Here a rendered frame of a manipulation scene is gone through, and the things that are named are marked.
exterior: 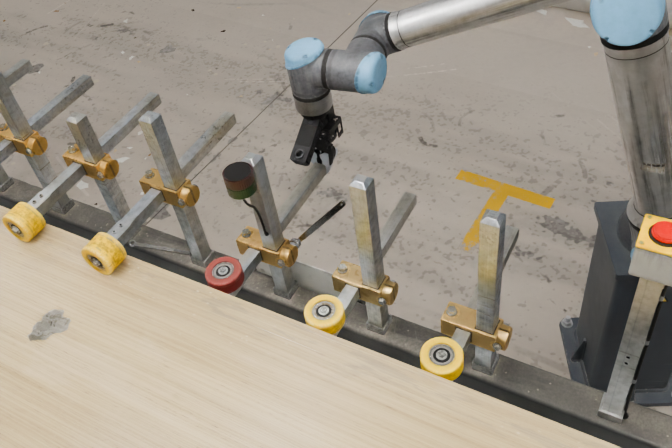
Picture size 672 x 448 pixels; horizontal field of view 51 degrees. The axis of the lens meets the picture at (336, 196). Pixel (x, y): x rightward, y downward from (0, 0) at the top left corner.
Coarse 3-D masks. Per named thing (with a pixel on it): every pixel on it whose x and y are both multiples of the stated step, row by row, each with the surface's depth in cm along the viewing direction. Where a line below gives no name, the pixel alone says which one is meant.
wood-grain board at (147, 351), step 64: (0, 256) 163; (64, 256) 160; (128, 256) 158; (0, 320) 149; (128, 320) 145; (192, 320) 143; (256, 320) 141; (0, 384) 138; (64, 384) 136; (128, 384) 134; (192, 384) 133; (256, 384) 131; (320, 384) 130; (384, 384) 128; (448, 384) 126
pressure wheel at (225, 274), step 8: (216, 264) 152; (224, 264) 152; (232, 264) 152; (240, 264) 152; (208, 272) 151; (216, 272) 151; (224, 272) 151; (232, 272) 151; (240, 272) 150; (208, 280) 150; (216, 280) 149; (224, 280) 149; (232, 280) 149; (240, 280) 151; (216, 288) 149; (224, 288) 149; (232, 288) 150
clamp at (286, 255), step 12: (252, 228) 164; (240, 240) 162; (252, 240) 161; (288, 240) 160; (240, 252) 165; (264, 252) 159; (276, 252) 158; (288, 252) 158; (276, 264) 160; (288, 264) 159
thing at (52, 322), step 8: (48, 312) 147; (56, 312) 148; (48, 320) 146; (56, 320) 145; (64, 320) 146; (32, 328) 146; (40, 328) 145; (48, 328) 146; (56, 328) 145; (64, 328) 145; (32, 336) 144; (40, 336) 144; (48, 336) 144
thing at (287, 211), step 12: (312, 168) 178; (324, 168) 178; (312, 180) 174; (300, 192) 172; (288, 204) 170; (300, 204) 172; (288, 216) 168; (252, 252) 160; (252, 264) 159; (240, 288) 156
